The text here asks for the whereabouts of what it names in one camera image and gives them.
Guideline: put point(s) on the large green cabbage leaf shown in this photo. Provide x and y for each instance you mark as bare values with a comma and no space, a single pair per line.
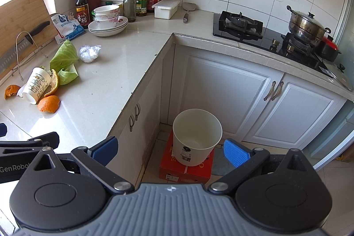
65,56

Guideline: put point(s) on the white plastic lidded box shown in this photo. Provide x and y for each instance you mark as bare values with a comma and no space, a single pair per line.
165,9

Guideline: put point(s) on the clear glass bottle red cap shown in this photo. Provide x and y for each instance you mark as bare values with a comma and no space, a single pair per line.
129,7

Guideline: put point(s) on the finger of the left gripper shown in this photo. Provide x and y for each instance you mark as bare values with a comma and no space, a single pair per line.
3,129
50,139

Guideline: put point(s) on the stainless steel pot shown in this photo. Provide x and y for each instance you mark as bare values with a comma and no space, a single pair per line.
306,28

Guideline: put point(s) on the red cardboard box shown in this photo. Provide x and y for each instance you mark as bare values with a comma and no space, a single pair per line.
172,170

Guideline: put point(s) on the curled green cabbage leaf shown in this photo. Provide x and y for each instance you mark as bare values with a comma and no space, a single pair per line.
67,75

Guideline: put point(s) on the dark vinegar bottle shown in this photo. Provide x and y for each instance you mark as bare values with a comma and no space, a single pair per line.
82,13

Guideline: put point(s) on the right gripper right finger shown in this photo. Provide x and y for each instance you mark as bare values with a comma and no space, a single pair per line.
247,164

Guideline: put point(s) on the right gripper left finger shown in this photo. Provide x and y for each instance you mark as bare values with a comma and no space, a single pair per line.
92,162

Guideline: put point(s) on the stacked white bowls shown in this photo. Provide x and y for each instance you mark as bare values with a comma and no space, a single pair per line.
107,16

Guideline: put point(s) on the glass pot lid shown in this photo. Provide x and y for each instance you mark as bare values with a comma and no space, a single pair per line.
338,73

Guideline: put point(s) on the long orange peel strip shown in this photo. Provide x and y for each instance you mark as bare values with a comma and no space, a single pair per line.
54,83

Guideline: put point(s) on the orange peel front piece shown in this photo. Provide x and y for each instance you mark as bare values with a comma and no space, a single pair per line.
49,104

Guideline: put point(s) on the white trash bucket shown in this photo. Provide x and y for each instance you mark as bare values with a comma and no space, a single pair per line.
195,134

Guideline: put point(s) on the black red small pot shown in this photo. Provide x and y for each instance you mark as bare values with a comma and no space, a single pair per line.
327,49

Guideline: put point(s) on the right cabinet door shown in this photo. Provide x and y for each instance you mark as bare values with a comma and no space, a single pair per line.
295,115

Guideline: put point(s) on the printed paper cup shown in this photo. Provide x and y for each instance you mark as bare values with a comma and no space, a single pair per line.
36,85

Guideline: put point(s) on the orange peel piece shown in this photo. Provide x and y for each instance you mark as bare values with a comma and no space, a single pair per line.
11,90
49,104

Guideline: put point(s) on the black gas stove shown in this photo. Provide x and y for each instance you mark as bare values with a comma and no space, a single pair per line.
247,31

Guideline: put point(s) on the clear plastic bag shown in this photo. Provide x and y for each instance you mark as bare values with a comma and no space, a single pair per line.
88,54

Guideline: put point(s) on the wire rack stand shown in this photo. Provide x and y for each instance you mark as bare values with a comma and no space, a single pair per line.
23,60

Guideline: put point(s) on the left cabinet door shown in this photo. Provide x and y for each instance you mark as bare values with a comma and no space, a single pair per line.
236,91

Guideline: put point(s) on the cabinet door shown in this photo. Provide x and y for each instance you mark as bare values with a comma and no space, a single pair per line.
295,115
236,91

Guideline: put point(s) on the bamboo cutting board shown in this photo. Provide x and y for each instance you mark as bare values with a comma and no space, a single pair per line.
24,15

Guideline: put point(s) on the stacked white plates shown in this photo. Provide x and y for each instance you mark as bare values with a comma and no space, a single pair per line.
93,28

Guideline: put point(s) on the blue white salt bag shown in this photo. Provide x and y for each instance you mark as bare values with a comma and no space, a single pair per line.
67,29

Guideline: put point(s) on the black handled kitchen knife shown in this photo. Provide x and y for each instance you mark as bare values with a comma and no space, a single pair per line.
11,55

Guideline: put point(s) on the metal spatula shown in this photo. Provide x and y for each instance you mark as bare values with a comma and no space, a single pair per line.
188,7

